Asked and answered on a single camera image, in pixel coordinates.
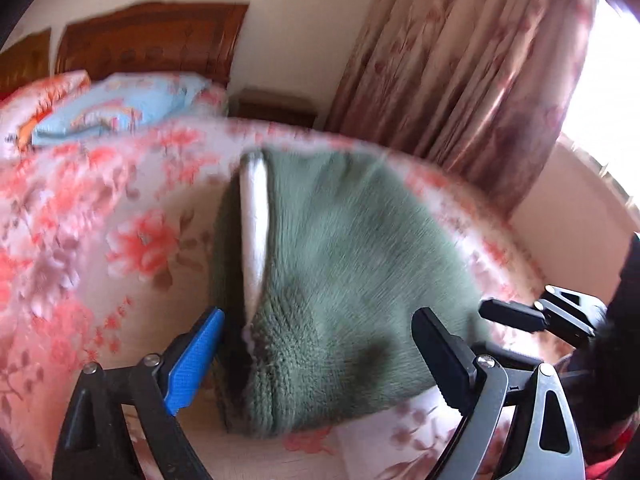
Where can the pink floral curtain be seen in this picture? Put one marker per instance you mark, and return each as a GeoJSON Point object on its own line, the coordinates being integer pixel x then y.
{"type": "Point", "coordinates": [460, 70]}

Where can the carved wooden headboard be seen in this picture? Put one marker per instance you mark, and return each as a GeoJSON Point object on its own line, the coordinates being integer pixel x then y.
{"type": "Point", "coordinates": [150, 40]}

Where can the folded pink floral quilt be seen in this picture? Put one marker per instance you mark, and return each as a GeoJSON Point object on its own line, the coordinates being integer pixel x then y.
{"type": "Point", "coordinates": [35, 105]}

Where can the plain wooden headboard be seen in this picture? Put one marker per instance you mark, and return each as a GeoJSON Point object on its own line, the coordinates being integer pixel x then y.
{"type": "Point", "coordinates": [22, 60]}

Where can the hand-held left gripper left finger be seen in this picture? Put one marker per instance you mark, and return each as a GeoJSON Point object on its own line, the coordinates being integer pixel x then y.
{"type": "Point", "coordinates": [192, 360]}

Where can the dark wooden nightstand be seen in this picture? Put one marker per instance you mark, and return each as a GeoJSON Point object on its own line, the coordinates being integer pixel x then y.
{"type": "Point", "coordinates": [275, 110]}

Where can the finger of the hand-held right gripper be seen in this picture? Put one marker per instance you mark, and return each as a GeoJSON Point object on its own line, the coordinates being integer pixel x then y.
{"type": "Point", "coordinates": [567, 312]}
{"type": "Point", "coordinates": [512, 314]}

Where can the folded light blue floral quilt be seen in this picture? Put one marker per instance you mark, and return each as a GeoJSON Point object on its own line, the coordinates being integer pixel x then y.
{"type": "Point", "coordinates": [115, 105]}

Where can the green and white knit sweater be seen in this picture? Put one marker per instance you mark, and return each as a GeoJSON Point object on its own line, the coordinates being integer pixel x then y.
{"type": "Point", "coordinates": [340, 285]}

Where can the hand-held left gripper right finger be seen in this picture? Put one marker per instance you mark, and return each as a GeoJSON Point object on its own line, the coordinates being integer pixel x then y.
{"type": "Point", "coordinates": [445, 355]}

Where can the pink floral bed sheet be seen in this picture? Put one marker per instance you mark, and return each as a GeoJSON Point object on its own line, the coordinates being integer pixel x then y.
{"type": "Point", "coordinates": [100, 240]}

